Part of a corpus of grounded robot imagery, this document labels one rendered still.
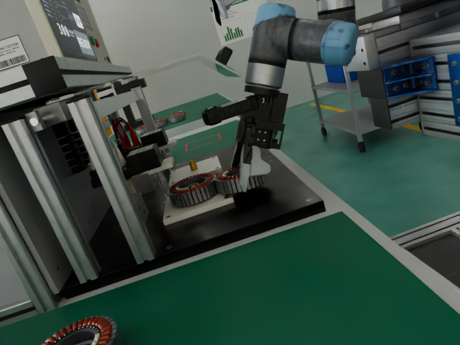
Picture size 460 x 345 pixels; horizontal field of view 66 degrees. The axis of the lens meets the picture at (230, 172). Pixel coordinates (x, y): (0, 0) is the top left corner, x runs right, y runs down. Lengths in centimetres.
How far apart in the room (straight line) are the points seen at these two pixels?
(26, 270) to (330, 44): 63
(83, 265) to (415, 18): 99
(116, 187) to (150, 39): 558
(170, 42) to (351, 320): 584
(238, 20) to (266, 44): 549
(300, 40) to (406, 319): 48
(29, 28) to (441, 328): 71
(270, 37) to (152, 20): 548
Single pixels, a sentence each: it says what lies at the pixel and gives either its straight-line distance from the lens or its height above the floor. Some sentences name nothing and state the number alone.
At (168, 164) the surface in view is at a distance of 75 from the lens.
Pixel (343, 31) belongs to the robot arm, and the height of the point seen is 102.
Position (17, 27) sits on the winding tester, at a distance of 73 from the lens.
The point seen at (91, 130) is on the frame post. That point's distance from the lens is 58.
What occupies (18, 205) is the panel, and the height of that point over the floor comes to 93.
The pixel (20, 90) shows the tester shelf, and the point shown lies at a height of 108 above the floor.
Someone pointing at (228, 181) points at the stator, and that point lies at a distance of 71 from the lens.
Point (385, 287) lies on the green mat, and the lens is 46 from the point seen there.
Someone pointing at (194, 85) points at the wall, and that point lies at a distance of 608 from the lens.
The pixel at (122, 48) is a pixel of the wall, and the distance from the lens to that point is 617.
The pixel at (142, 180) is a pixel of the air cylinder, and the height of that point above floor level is 81.
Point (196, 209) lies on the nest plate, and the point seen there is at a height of 78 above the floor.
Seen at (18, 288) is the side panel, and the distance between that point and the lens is 70.
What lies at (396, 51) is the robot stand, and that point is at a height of 93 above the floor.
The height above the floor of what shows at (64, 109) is 104.
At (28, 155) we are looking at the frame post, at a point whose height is 100.
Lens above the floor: 104
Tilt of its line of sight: 17 degrees down
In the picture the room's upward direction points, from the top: 18 degrees counter-clockwise
